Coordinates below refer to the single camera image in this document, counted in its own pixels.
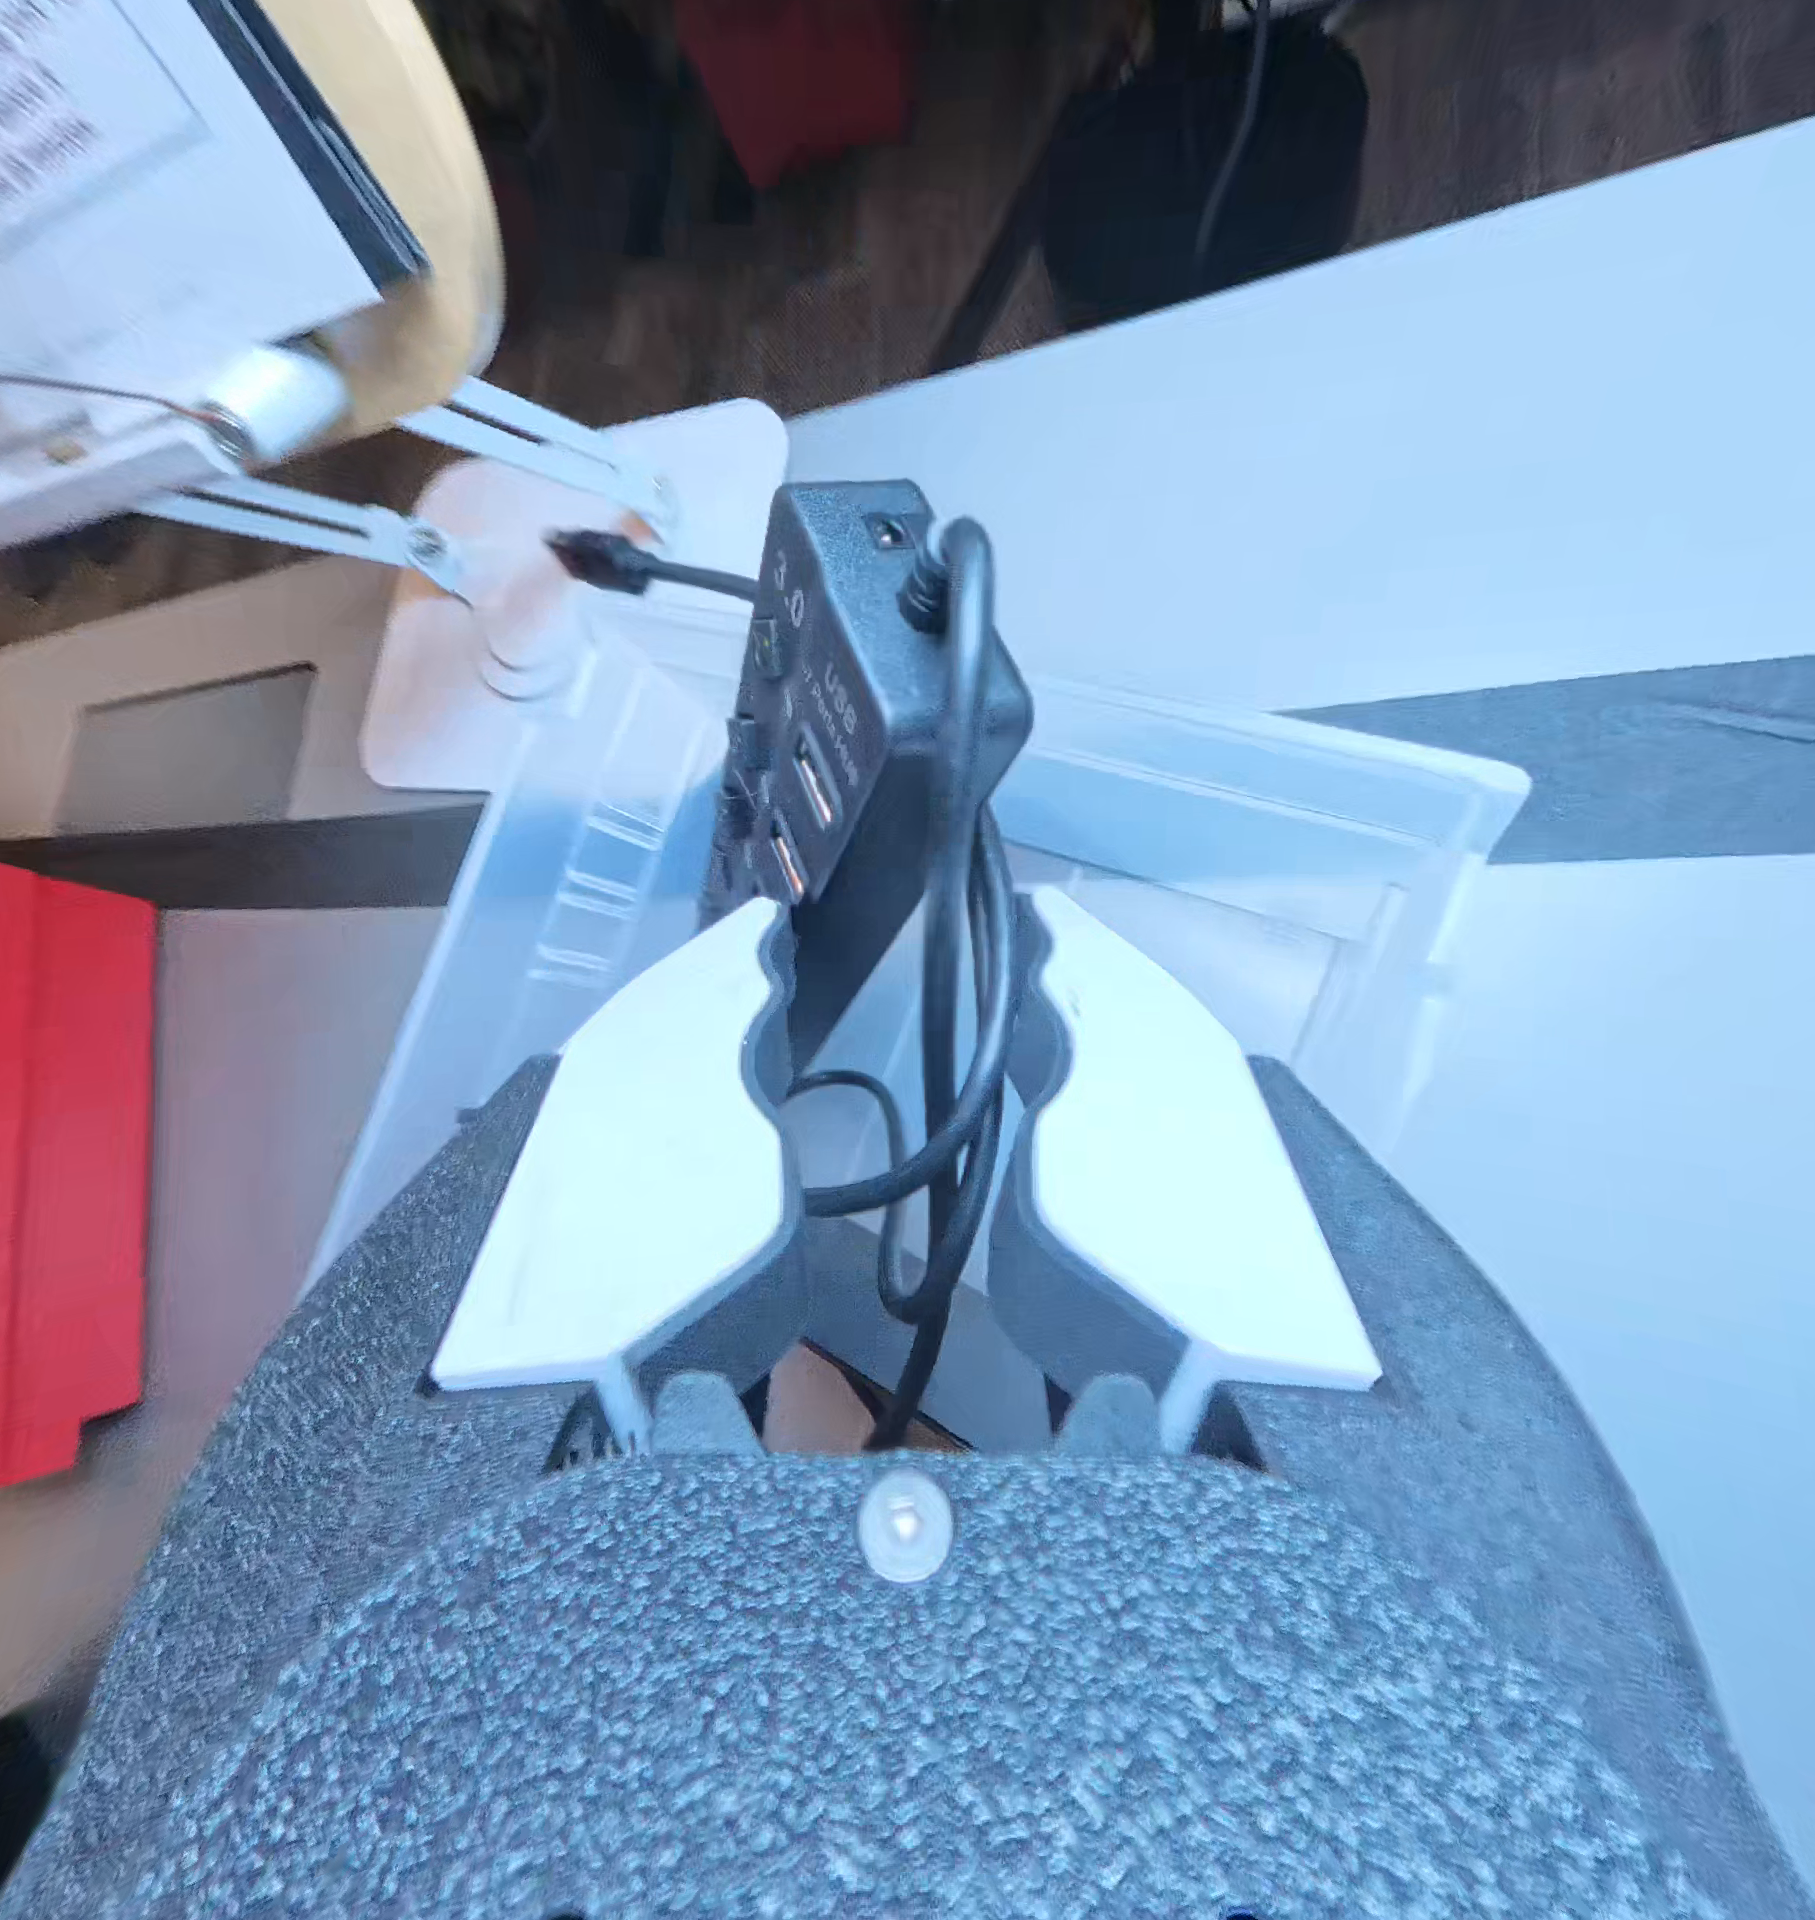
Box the black hub cable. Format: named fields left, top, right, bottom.
left=544, top=516, right=1029, bottom=1449

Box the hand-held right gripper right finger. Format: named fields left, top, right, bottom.
left=996, top=885, right=1380, bottom=1389

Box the black usb hub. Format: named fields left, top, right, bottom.
left=696, top=477, right=1035, bottom=1081

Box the red bag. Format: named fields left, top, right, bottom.
left=679, top=0, right=915, bottom=188

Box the red plastic bin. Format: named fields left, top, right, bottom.
left=0, top=851, right=159, bottom=1494

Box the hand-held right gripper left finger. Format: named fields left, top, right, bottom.
left=427, top=900, right=806, bottom=1389

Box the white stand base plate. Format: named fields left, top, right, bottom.
left=360, top=397, right=793, bottom=789

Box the clear plastic bin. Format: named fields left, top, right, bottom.
left=307, top=592, right=1537, bottom=1292

